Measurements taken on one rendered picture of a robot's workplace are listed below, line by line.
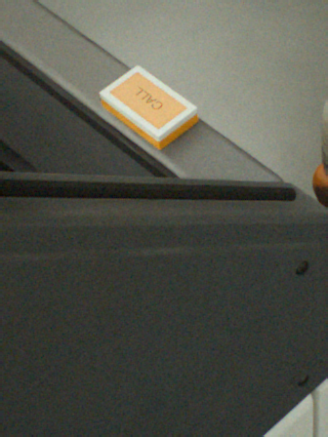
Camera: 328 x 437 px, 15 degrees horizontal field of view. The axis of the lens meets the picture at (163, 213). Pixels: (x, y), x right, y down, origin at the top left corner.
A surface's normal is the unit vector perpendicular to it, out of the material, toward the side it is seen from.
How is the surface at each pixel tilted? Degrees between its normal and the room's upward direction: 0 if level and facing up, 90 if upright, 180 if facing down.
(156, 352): 90
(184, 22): 0
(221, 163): 0
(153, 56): 0
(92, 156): 90
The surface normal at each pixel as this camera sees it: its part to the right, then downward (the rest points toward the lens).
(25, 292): 0.68, 0.54
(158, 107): -0.09, -0.62
